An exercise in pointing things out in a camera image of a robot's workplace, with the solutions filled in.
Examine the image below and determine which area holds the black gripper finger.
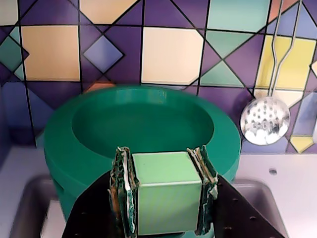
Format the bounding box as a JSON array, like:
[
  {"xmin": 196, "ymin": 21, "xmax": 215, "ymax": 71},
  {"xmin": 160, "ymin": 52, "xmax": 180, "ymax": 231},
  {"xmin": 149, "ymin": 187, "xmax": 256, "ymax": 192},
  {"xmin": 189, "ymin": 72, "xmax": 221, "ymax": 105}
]
[
  {"xmin": 186, "ymin": 145, "xmax": 283, "ymax": 238},
  {"xmin": 61, "ymin": 145, "xmax": 140, "ymax": 238}
]

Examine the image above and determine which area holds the metal skimmer spoon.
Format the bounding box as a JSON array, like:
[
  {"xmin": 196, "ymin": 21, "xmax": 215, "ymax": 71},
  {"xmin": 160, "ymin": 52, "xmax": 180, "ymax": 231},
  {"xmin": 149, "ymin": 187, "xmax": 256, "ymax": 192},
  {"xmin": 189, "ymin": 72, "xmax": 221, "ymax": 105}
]
[{"xmin": 239, "ymin": 0, "xmax": 304, "ymax": 146}]

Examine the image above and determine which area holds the light green lid cube handle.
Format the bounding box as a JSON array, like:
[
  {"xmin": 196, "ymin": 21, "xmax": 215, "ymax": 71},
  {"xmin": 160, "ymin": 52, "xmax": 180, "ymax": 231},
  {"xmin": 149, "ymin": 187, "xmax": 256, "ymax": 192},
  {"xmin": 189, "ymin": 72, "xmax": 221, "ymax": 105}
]
[{"xmin": 130, "ymin": 151, "xmax": 207, "ymax": 236}]

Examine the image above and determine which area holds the colourful tiled backsplash panel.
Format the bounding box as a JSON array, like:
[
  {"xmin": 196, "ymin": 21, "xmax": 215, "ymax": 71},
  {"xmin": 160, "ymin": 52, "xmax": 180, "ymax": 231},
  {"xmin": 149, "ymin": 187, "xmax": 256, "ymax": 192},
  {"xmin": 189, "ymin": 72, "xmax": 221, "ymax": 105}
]
[{"xmin": 0, "ymin": 0, "xmax": 317, "ymax": 156}]

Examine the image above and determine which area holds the steel sink basin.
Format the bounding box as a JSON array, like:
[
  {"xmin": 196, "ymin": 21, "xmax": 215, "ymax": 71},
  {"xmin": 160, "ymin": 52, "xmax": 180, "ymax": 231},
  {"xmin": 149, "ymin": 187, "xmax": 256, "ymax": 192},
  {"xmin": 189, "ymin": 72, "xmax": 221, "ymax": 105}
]
[{"xmin": 9, "ymin": 175, "xmax": 291, "ymax": 238}]

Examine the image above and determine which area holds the dark green round recipient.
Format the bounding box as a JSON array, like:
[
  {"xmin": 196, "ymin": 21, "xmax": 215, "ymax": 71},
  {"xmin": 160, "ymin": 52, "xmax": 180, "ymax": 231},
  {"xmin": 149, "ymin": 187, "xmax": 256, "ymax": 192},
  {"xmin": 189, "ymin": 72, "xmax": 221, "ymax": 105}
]
[{"xmin": 43, "ymin": 84, "xmax": 241, "ymax": 238}]

